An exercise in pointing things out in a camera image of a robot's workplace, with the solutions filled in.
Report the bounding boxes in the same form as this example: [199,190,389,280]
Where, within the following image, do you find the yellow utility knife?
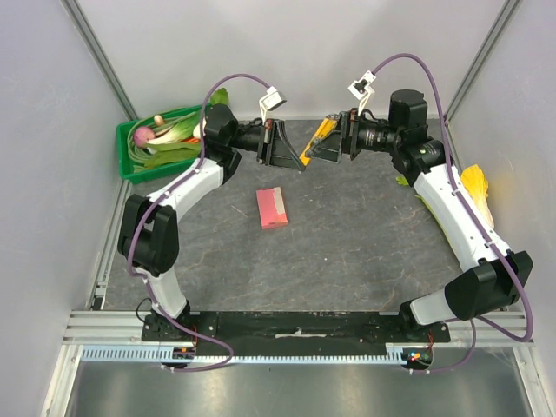
[300,119,333,167]

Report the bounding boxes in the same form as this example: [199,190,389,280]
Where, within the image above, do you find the green long beans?
[126,111,201,170]

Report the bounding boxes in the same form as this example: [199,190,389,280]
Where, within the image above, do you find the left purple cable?
[128,72,236,374]

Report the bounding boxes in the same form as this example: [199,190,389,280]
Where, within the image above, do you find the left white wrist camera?
[259,86,287,122]

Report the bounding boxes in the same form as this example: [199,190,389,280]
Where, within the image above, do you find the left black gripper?
[228,120,305,173]

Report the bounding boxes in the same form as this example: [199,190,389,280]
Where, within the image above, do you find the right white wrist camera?
[348,70,376,116]

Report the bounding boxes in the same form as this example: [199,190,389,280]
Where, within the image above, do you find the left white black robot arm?
[116,104,304,341]

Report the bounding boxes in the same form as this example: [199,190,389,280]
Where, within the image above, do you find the purple cable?
[128,72,236,374]
[371,52,534,374]

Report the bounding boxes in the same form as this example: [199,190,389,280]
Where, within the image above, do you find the orange carrot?
[182,137,201,144]

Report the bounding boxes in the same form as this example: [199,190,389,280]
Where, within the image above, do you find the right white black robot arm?
[301,89,533,342]

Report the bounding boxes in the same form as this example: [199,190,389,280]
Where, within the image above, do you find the yellow napa cabbage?
[460,164,494,228]

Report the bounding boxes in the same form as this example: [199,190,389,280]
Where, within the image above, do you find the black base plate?
[141,310,450,358]

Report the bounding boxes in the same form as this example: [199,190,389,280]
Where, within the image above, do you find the pink express box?
[255,187,288,229]

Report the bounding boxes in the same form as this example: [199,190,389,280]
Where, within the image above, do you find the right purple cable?
[371,52,534,374]

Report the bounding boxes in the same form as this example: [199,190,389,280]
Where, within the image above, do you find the green leafy vegetable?
[142,87,230,170]

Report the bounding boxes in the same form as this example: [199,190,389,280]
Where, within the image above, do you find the aluminium rail frame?
[62,310,518,348]

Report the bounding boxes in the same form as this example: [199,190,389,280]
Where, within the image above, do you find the bok choy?
[148,110,201,146]

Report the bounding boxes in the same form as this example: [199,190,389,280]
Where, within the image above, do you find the green plastic crate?
[116,116,195,184]

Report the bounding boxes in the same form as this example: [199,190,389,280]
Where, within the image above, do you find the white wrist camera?
[348,70,376,116]
[259,86,287,122]

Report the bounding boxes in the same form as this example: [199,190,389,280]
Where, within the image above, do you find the green celery stalk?
[396,175,449,242]

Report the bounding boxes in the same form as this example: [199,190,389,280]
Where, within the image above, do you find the purple turnip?
[133,126,156,149]

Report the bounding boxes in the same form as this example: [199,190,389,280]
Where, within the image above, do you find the white radish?
[192,119,207,140]

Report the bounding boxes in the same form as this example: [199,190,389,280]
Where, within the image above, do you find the grey cable duct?
[81,345,407,365]

